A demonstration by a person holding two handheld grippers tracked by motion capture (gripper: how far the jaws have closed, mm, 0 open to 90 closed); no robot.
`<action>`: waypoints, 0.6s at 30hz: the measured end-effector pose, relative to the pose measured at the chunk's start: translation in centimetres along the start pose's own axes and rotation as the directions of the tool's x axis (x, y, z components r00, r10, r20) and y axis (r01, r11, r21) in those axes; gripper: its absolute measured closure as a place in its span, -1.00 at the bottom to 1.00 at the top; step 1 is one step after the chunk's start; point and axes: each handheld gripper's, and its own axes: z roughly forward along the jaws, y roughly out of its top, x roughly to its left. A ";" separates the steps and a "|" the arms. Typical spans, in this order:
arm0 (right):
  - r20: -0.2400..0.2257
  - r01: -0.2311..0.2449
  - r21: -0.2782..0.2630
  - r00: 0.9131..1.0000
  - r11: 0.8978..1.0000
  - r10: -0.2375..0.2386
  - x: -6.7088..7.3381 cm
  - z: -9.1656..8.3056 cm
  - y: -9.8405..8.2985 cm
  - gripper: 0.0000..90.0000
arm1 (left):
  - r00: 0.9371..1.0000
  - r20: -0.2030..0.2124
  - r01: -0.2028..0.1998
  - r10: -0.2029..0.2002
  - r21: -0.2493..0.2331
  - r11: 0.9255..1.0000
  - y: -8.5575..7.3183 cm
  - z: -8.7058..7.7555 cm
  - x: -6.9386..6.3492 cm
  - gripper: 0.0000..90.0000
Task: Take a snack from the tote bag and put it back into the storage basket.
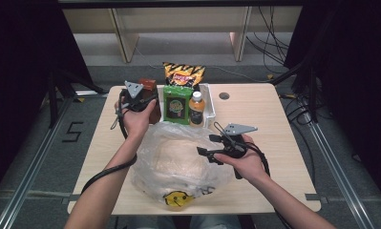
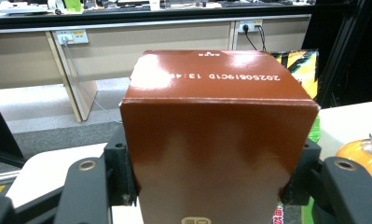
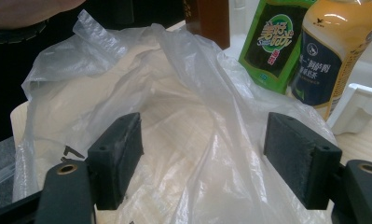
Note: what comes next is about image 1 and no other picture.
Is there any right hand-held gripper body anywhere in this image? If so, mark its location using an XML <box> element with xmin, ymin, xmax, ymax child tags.
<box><xmin>221</xmin><ymin>122</ymin><xmax>259</xmax><ymax>160</ymax></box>

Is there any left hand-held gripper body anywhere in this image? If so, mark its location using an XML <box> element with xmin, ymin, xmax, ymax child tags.
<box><xmin>118</xmin><ymin>80</ymin><xmax>152</xmax><ymax>113</ymax></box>

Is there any brown carton box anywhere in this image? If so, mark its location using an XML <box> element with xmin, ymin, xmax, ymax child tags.
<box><xmin>138</xmin><ymin>77</ymin><xmax>162</xmax><ymax>125</ymax></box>

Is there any green snack packet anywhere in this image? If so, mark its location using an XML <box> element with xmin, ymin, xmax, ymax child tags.
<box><xmin>162</xmin><ymin>84</ymin><xmax>194</xmax><ymax>126</ymax></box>

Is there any white plastic bin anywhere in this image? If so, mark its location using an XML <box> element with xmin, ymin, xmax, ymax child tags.
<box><xmin>156</xmin><ymin>83</ymin><xmax>217</xmax><ymax>129</ymax></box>

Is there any clear plastic bag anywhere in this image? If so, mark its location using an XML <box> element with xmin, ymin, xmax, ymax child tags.
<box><xmin>130</xmin><ymin>121</ymin><xmax>236</xmax><ymax>211</ymax></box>

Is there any orange drink bottle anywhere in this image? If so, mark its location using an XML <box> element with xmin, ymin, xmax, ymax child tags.
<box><xmin>188</xmin><ymin>90</ymin><xmax>207</xmax><ymax>127</ymax></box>

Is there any yellow black chip bag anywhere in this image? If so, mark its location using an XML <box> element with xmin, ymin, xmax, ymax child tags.
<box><xmin>161</xmin><ymin>61</ymin><xmax>207</xmax><ymax>91</ymax></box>

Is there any person's right hand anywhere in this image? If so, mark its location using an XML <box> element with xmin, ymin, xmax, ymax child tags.
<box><xmin>213</xmin><ymin>135</ymin><xmax>270</xmax><ymax>185</ymax></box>

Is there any person's left hand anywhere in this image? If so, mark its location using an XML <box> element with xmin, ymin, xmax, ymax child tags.
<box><xmin>114</xmin><ymin>98</ymin><xmax>159</xmax><ymax>139</ymax></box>

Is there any person's right leg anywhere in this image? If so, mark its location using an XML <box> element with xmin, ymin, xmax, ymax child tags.
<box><xmin>191</xmin><ymin>215</ymin><xmax>243</xmax><ymax>229</ymax></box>

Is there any person's leg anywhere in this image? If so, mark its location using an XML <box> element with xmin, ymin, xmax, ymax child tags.
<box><xmin>127</xmin><ymin>215</ymin><xmax>177</xmax><ymax>229</ymax></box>
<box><xmin>191</xmin><ymin>215</ymin><xmax>243</xmax><ymax>229</ymax></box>

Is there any black metal stand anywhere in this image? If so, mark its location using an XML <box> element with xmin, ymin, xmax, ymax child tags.
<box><xmin>47</xmin><ymin>68</ymin><xmax>107</xmax><ymax>129</ymax></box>
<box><xmin>269</xmin><ymin>60</ymin><xmax>320</xmax><ymax>124</ymax></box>

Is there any beige desk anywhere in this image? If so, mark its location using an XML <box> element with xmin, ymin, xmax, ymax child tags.
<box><xmin>62</xmin><ymin>6</ymin><xmax>304</xmax><ymax>64</ymax></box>

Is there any person's left leg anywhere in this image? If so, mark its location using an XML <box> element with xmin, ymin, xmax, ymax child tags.
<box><xmin>127</xmin><ymin>215</ymin><xmax>177</xmax><ymax>229</ymax></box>

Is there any dark curtain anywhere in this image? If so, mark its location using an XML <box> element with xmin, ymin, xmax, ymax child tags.
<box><xmin>283</xmin><ymin>0</ymin><xmax>381</xmax><ymax>205</ymax></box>
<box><xmin>0</xmin><ymin>0</ymin><xmax>95</xmax><ymax>202</ymax></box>

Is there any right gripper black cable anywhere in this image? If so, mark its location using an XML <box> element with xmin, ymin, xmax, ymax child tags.
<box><xmin>213</xmin><ymin>120</ymin><xmax>295</xmax><ymax>229</ymax></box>

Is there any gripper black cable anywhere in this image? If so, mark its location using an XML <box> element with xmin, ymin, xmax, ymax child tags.
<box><xmin>80</xmin><ymin>90</ymin><xmax>138</xmax><ymax>196</ymax></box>
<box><xmin>213</xmin><ymin>120</ymin><xmax>295</xmax><ymax>229</ymax></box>

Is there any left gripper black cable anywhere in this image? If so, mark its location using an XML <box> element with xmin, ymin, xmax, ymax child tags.
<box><xmin>80</xmin><ymin>90</ymin><xmax>138</xmax><ymax>196</ymax></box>

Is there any aluminium floor rail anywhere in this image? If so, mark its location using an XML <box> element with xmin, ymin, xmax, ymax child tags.
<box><xmin>0</xmin><ymin>94</ymin><xmax>77</xmax><ymax>229</ymax></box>
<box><xmin>306</xmin><ymin>119</ymin><xmax>376</xmax><ymax>229</ymax></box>

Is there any black floor cable bundle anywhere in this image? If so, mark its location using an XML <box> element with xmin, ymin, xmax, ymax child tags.
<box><xmin>245</xmin><ymin>6</ymin><xmax>291</xmax><ymax>74</ymax></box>

